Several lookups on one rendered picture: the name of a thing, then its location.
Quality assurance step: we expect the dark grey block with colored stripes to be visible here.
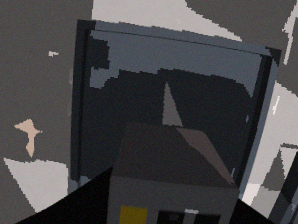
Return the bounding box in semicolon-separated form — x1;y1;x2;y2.
106;121;241;224

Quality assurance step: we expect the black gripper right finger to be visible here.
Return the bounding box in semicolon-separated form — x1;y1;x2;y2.
229;198;273;224

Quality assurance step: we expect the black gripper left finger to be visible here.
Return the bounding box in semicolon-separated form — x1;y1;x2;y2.
16;167;113;224

